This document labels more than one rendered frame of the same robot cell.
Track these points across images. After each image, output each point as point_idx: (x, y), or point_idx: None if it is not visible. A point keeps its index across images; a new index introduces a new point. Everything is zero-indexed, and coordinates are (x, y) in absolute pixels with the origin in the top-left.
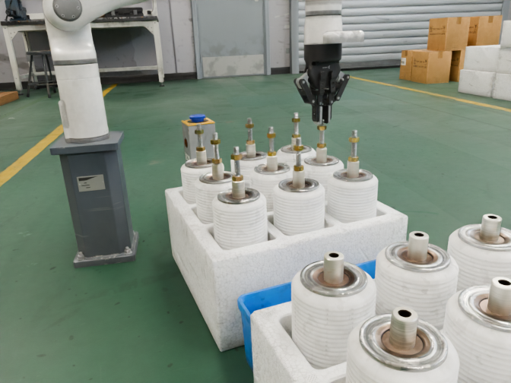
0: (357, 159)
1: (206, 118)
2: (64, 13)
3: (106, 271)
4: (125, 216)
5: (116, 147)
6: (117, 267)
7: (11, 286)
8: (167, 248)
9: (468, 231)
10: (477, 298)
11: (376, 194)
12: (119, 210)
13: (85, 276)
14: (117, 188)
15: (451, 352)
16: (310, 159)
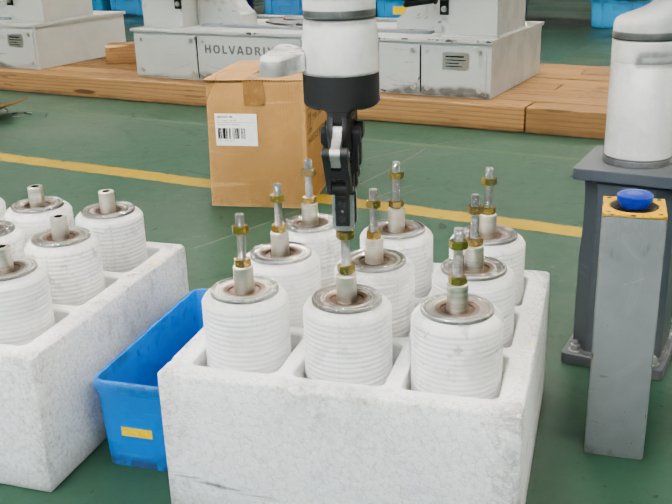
0: (234, 260)
1: (661, 215)
2: None
3: (548, 340)
4: (586, 294)
5: (573, 175)
6: (554, 348)
7: (571, 292)
8: (580, 392)
9: (27, 264)
10: (1, 229)
11: (205, 325)
12: (583, 278)
13: (548, 327)
14: (587, 244)
15: (9, 211)
16: (364, 292)
